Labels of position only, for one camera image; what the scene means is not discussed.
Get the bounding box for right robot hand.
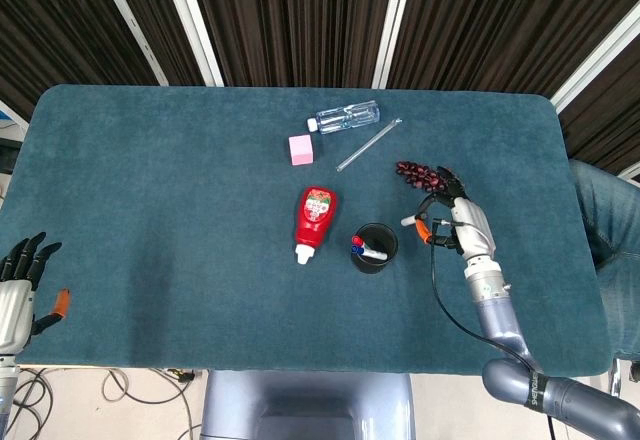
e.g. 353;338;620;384
413;165;498;264

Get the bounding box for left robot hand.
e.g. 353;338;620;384
0;231;73;356

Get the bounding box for blue cap marker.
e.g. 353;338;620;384
350;243;389;262

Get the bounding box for black pen cup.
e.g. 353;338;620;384
351;223;399;275

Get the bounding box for bunch of dark red grapes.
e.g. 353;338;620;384
394;160;452;194

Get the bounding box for clear glass rod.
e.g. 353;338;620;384
335;117;403;173

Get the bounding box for person's leg in jeans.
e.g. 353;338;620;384
569;159;640;362

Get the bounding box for red ketchup squeeze bottle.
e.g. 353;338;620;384
293;186;339;265

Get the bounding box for clear plastic water bottle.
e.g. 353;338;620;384
306;100;381;136

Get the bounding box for teal table cloth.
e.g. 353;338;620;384
0;84;614;377

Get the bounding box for small foam cube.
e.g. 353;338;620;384
288;134;315;167

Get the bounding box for chrome chair leg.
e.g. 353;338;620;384
606;358;640;397

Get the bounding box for blue-grey robot torso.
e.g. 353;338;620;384
202;370;416;440

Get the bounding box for dark brown slatted curtain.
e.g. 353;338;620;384
0;0;640;177

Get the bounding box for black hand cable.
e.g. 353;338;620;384
429;217;539;369

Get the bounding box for black floor cable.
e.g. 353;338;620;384
10;368;52;440

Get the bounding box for grey floor cable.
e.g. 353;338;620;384
101;368;195;440

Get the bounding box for white frame post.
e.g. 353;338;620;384
371;0;419;90
158;0;225;88
549;8;640;114
91;0;170;87

